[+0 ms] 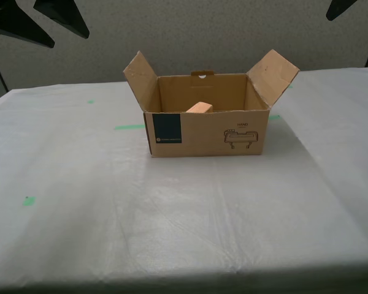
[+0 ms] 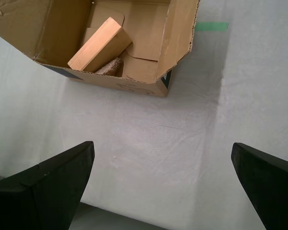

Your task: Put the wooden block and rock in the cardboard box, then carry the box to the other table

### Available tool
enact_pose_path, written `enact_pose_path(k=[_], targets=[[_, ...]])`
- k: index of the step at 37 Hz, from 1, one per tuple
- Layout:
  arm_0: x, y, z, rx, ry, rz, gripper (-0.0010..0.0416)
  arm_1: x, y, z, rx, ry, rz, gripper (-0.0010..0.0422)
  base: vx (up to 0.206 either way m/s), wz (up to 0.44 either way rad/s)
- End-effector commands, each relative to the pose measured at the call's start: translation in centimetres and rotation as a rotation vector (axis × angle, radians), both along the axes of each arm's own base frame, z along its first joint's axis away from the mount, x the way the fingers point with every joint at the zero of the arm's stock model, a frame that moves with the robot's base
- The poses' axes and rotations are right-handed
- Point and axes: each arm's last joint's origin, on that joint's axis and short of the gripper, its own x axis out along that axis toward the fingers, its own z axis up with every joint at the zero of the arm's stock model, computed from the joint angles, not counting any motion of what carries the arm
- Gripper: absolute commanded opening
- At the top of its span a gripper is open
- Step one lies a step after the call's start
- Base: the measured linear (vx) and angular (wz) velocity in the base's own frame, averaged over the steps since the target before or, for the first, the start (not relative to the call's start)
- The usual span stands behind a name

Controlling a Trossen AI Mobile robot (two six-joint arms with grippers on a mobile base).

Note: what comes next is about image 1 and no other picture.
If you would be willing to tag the white table cloth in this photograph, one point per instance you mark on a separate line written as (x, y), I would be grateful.
(171, 214)

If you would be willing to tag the light wooden block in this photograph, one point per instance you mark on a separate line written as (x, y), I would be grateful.
(199, 107)

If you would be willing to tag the brown cardboard box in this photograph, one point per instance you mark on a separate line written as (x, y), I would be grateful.
(202, 134)

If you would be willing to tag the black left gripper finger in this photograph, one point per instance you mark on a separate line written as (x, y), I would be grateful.
(15, 21)
(64, 15)

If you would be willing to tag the long green tape strip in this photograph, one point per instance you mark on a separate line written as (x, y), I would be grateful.
(128, 126)

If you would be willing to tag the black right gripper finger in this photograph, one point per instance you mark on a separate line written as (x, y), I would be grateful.
(338, 7)

